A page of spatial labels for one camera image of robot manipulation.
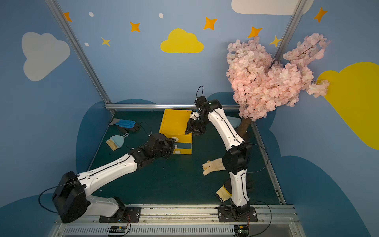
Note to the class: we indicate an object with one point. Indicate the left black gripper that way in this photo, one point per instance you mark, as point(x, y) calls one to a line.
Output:
point(170, 145)

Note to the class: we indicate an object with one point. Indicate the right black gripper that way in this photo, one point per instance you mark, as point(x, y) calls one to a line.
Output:
point(194, 127)

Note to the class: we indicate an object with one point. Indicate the yellow drawer cabinet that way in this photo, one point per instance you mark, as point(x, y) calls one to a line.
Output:
point(174, 125)

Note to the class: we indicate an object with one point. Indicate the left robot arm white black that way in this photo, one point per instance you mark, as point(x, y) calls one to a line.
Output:
point(73, 197)

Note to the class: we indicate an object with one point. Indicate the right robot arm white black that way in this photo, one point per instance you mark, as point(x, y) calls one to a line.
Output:
point(235, 160)

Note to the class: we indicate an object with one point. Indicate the blue black work glove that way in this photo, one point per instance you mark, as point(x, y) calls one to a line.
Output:
point(127, 125)

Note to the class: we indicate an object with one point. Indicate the light blue dustpan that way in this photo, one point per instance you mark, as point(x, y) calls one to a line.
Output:
point(234, 121)

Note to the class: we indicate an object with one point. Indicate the cream knit glove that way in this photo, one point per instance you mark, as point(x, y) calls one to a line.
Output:
point(213, 166)

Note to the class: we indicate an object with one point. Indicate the small blue hand brush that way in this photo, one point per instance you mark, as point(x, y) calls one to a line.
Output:
point(115, 142)

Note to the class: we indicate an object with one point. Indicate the pink cherry blossom tree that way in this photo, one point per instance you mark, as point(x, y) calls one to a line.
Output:
point(261, 83)

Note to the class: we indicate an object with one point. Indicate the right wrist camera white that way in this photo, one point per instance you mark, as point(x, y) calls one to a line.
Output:
point(195, 114)

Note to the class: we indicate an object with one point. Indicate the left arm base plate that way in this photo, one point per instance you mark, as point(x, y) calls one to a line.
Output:
point(123, 215)

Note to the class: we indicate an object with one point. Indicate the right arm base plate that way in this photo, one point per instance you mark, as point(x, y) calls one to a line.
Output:
point(226, 213)

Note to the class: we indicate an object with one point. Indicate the aluminium rail frame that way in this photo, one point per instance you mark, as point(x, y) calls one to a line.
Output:
point(187, 221)

